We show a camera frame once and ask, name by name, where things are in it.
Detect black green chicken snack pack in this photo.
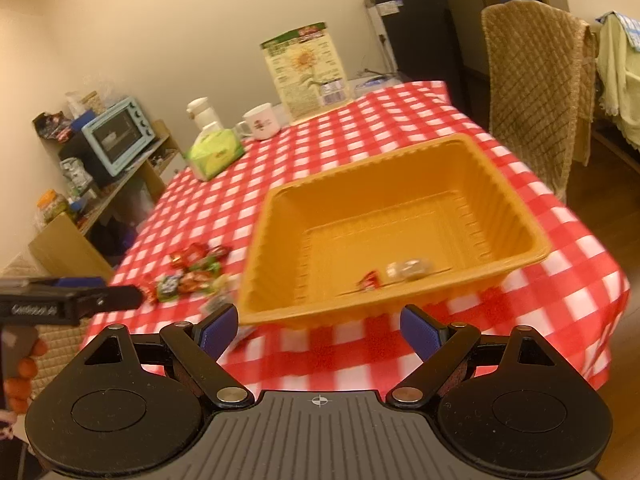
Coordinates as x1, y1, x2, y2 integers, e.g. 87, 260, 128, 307
155, 274, 182, 302

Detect grey clear snack packet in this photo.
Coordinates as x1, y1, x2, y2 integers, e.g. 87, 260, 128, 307
200, 292, 233, 316

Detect red snack packet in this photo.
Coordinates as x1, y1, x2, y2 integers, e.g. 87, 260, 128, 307
178, 271, 217, 294

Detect left hand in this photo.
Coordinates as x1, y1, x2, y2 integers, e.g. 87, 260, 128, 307
1, 338, 48, 441

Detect red snack pouch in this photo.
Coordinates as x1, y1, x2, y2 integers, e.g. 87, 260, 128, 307
170, 243, 209, 270

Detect green wrapped candy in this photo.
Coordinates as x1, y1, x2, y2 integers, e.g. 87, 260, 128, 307
189, 256, 222, 275

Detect clear wrapped candy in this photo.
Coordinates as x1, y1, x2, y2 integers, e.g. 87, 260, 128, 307
386, 259, 432, 282

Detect red white checkered tablecloth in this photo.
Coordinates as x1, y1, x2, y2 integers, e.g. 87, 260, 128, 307
88, 81, 629, 393

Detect small red candy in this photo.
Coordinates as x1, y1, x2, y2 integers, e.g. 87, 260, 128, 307
357, 270, 382, 292

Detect dark red foil candy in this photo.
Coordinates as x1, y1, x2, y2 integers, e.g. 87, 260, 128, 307
208, 245, 231, 261

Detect wooden shelf unit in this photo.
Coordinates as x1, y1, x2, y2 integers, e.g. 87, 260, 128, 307
28, 119, 182, 281

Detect orange plastic tray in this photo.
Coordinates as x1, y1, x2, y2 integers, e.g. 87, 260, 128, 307
238, 134, 551, 327

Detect light blue toaster oven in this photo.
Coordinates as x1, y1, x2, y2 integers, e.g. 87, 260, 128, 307
81, 96, 156, 177

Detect green tissue pack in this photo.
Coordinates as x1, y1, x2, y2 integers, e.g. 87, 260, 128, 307
186, 124, 245, 181

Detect white thermos bottle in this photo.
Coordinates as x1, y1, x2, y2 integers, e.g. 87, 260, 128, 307
186, 98, 222, 130

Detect white mug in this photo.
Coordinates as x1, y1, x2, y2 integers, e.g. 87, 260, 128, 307
234, 103, 281, 141

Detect quilted beige chair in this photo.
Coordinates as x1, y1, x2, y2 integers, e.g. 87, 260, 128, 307
482, 0, 596, 202

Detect black mini fridge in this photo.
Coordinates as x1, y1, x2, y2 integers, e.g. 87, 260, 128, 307
364, 0, 462, 89

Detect sofa with green cover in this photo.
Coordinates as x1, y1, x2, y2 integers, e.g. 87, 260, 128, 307
597, 11, 639, 151

